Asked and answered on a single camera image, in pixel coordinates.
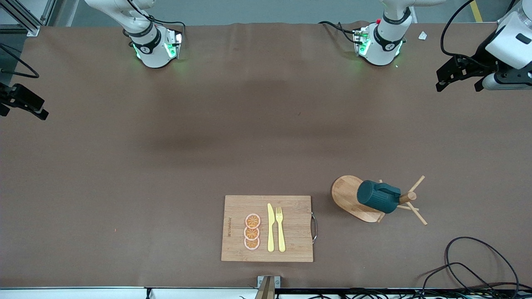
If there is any dark teal cup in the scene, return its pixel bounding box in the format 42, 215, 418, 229
357, 179, 401, 214

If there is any wooden mug tree rack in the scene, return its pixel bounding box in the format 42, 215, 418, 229
331, 175, 429, 226

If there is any bamboo cutting board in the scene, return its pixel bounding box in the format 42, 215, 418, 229
221, 195, 318, 263

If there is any yellow plastic fork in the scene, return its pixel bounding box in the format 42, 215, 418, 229
276, 206, 286, 252

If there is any yellow plastic knife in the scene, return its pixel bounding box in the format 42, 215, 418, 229
267, 203, 276, 252

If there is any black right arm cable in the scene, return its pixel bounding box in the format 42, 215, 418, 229
0, 44, 40, 79

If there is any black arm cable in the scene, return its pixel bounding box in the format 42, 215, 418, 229
0, 44, 40, 79
441, 0, 516, 59

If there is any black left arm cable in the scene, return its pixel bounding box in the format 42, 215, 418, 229
441, 0, 516, 59

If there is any aluminium frame profile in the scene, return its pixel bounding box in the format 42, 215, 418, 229
0, 0, 57, 37

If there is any black left base cable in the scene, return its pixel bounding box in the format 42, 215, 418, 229
319, 21, 358, 44

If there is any black base cable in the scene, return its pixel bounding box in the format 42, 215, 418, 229
319, 21, 358, 44
125, 0, 185, 29

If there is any black looped cable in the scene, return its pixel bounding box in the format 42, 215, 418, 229
445, 237, 520, 296

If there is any black right base cable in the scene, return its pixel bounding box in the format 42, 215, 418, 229
125, 0, 185, 29

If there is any thin black curved cable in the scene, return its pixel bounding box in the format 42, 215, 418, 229
420, 262, 499, 299

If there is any white table edge rail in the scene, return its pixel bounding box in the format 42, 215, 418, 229
0, 287, 258, 299

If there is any black cable bundle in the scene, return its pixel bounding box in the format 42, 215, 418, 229
274, 287, 532, 299

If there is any metal bracket with post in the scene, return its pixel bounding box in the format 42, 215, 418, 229
257, 275, 281, 299

